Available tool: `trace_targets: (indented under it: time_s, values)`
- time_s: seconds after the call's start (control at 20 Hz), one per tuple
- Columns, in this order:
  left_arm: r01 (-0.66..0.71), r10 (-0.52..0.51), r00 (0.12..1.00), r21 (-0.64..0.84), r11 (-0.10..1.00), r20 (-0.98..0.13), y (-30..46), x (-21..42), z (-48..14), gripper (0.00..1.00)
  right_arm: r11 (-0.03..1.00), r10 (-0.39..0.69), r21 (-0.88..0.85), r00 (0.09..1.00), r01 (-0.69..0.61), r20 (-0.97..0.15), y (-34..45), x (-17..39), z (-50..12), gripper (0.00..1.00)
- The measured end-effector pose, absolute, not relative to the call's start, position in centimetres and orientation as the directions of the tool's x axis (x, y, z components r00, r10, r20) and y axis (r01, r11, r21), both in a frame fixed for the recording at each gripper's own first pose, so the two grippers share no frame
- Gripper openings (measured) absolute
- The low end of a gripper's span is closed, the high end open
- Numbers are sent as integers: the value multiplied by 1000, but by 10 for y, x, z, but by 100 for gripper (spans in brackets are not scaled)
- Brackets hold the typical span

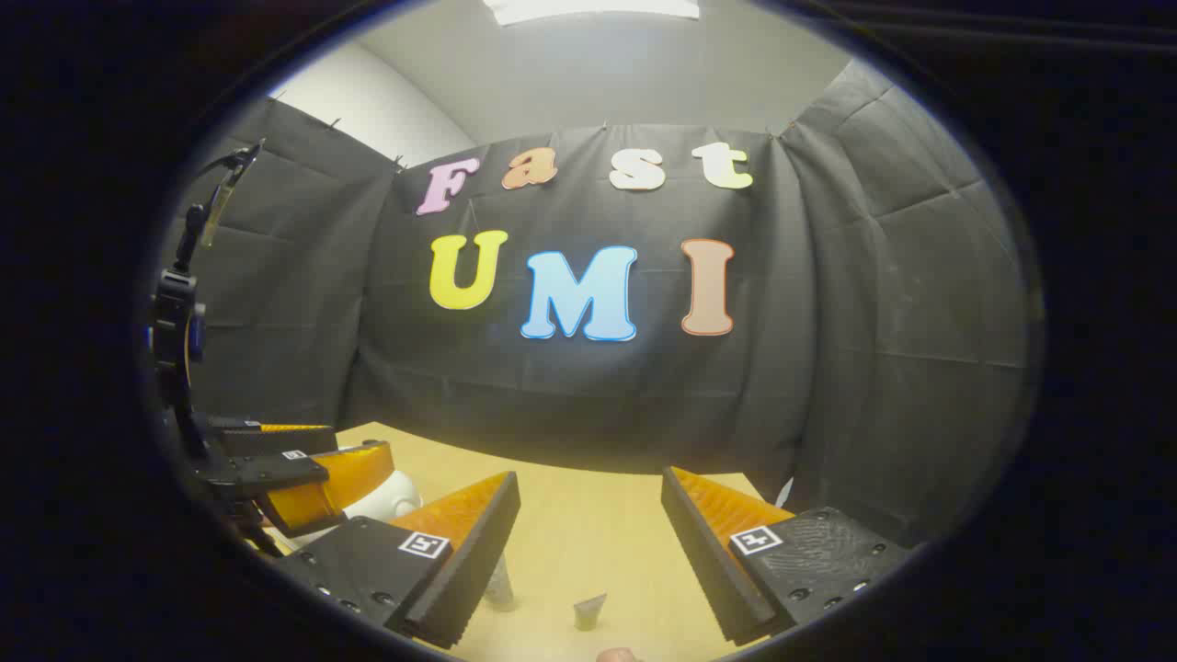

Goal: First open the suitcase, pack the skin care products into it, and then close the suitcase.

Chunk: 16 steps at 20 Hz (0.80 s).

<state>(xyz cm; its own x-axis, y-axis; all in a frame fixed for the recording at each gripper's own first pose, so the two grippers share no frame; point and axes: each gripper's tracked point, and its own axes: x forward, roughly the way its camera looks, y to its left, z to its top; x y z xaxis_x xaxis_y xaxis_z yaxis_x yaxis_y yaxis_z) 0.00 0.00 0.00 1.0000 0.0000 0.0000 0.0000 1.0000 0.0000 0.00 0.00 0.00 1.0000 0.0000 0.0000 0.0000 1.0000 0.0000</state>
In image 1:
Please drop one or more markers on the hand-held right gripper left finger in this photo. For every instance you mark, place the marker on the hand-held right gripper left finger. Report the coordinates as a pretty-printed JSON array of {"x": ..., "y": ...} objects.
[{"x": 478, "y": 561}]

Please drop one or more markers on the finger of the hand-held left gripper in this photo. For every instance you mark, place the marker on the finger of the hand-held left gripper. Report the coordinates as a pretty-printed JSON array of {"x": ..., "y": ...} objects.
[
  {"x": 248, "y": 439},
  {"x": 322, "y": 487}
]

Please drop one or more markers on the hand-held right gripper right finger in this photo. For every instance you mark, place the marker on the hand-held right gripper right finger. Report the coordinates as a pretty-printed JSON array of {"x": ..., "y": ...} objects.
[{"x": 703, "y": 561}]

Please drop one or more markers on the white suitcase with grey lining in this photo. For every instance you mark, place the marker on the white suitcase with grey lining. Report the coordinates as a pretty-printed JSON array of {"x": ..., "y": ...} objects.
[{"x": 394, "y": 496}]

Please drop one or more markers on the small grey skincare tube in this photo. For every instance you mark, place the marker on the small grey skincare tube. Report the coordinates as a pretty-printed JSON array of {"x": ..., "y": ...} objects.
[{"x": 588, "y": 611}]

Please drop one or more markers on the black backdrop cloth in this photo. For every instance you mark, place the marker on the black backdrop cloth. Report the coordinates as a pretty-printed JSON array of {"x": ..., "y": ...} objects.
[{"x": 588, "y": 395}]

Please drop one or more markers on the ceiling light panel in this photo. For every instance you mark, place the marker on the ceiling light panel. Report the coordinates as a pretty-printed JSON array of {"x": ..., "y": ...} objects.
[{"x": 588, "y": 9}]

